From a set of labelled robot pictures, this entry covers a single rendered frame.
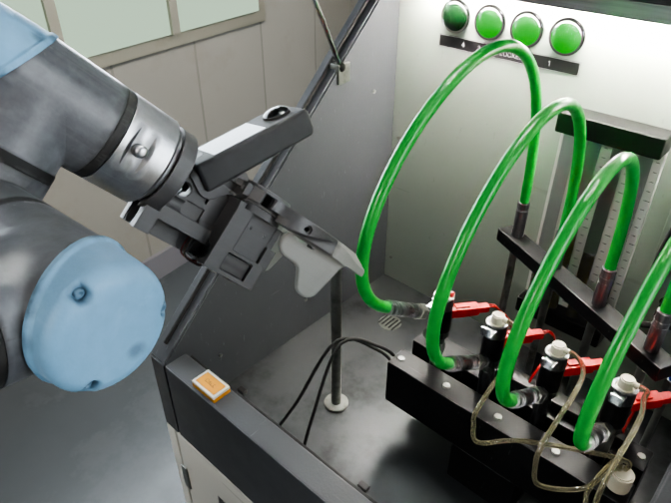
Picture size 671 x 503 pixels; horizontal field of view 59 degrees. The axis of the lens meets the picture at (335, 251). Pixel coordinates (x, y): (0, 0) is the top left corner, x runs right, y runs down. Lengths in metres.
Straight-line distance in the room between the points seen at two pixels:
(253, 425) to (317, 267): 0.36
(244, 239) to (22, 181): 0.17
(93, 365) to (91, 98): 0.19
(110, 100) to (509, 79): 0.67
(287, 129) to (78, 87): 0.17
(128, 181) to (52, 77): 0.08
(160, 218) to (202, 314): 0.47
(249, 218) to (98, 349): 0.21
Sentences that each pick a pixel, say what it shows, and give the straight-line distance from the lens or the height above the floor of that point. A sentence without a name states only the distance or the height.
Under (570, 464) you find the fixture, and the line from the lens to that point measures 0.81.
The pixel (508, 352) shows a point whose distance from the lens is 0.58.
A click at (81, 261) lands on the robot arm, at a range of 0.31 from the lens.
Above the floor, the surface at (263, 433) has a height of 0.95.
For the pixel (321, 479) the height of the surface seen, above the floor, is 0.95.
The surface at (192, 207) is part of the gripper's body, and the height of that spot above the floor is 1.35.
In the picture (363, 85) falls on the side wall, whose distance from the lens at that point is 1.03.
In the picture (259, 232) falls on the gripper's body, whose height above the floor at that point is 1.33.
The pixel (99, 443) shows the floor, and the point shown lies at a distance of 2.16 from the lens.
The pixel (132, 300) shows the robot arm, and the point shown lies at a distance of 0.32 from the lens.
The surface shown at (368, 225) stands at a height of 1.29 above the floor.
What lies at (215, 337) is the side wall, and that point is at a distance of 0.98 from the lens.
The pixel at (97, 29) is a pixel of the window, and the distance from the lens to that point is 2.30.
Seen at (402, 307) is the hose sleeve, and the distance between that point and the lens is 0.71.
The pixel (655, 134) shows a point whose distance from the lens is 0.88.
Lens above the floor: 1.59
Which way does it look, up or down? 34 degrees down
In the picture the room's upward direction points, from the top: straight up
